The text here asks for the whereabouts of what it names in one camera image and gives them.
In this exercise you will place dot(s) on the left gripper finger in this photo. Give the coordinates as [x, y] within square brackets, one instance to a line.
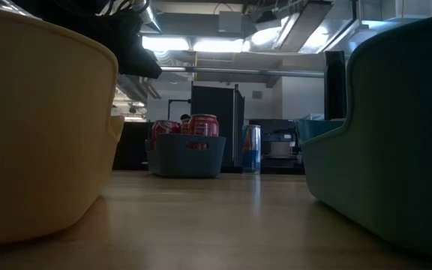
[137, 60]

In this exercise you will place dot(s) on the red Coca-Cola can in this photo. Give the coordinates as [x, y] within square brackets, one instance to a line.
[203, 127]
[165, 129]

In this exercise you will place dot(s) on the dark blue-grey plastic bin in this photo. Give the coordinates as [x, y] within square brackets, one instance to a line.
[178, 161]

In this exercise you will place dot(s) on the yellow plastic bin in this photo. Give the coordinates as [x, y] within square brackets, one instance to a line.
[32, 131]

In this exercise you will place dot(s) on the blue silver Red Bull can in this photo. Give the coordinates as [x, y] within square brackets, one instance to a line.
[251, 150]

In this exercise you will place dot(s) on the teal green plastic bin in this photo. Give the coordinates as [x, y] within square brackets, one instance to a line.
[388, 150]

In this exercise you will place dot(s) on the ceiling light panel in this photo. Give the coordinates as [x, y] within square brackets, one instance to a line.
[165, 44]
[218, 45]

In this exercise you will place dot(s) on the person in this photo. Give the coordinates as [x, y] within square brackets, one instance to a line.
[185, 117]

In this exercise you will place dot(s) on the black low counter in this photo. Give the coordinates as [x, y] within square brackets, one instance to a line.
[131, 146]

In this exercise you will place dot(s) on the black tall cabinet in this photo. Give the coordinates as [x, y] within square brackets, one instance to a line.
[216, 101]

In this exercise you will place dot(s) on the grey ceiling box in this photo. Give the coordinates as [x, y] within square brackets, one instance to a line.
[231, 22]

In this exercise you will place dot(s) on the silver ceiling pipe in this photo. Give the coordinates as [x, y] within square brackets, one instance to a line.
[238, 71]

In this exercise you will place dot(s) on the black coffee machine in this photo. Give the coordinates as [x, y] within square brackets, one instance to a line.
[276, 131]

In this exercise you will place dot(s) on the black pillar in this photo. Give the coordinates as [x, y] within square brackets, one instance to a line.
[335, 86]

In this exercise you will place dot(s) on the silver round air duct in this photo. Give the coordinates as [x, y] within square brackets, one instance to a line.
[152, 20]

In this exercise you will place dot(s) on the black ceiling camera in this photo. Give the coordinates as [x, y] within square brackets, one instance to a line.
[132, 110]

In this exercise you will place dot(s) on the black metal stand frame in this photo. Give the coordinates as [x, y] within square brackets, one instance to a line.
[178, 100]

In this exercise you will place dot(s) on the wall vent grille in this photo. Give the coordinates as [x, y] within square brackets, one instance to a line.
[257, 95]

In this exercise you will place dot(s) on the large silver rectangular duct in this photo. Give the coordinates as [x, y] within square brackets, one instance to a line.
[306, 26]

